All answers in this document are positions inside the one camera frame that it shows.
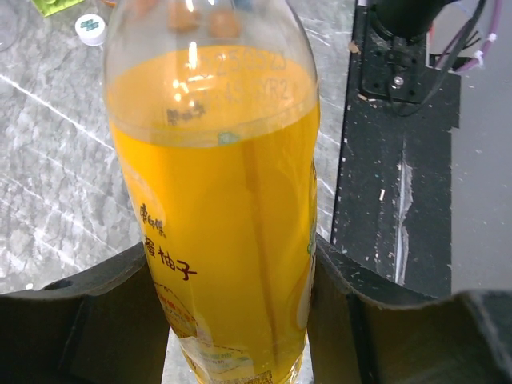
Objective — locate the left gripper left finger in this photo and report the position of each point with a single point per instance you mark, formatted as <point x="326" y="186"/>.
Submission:
<point x="103" y="325"/>

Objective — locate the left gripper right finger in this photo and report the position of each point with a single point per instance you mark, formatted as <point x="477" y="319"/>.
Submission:
<point x="364" y="328"/>

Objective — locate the yellow juice bottle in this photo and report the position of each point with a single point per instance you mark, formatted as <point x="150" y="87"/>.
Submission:
<point x="216" y="138"/>

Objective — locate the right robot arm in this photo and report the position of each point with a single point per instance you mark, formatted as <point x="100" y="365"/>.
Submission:
<point x="408" y="19"/>

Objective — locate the white green cap upper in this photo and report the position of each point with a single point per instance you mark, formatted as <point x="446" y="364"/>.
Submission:
<point x="91" y="29"/>

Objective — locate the brown cap upper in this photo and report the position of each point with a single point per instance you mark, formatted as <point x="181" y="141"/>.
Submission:
<point x="180" y="19"/>

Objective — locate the brown cap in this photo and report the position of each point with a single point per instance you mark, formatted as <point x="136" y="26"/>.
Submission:
<point x="224" y="23"/>
<point x="180" y="19"/>

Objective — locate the brown cap lower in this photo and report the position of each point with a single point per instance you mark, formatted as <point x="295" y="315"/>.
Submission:
<point x="224" y="23"/>

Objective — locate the green toy block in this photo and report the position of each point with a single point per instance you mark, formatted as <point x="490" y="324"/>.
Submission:
<point x="49" y="7"/>

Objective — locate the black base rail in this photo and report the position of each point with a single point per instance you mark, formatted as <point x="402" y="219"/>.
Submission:
<point x="392" y="210"/>

